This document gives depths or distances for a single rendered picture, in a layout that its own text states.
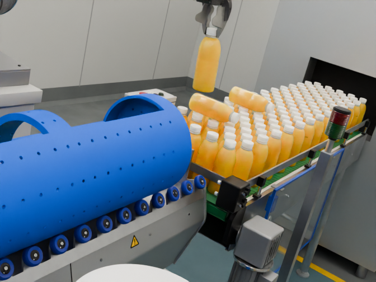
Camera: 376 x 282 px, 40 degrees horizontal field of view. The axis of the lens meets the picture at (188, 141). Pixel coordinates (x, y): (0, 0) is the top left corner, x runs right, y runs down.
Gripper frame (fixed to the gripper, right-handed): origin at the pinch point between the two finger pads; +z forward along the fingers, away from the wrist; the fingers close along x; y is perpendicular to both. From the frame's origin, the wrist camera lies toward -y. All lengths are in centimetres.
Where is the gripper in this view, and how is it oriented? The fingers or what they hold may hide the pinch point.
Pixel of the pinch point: (213, 31)
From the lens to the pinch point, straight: 159.0
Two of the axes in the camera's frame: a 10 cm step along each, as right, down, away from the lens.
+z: -1.3, 9.2, 3.7
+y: -6.5, 2.0, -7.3
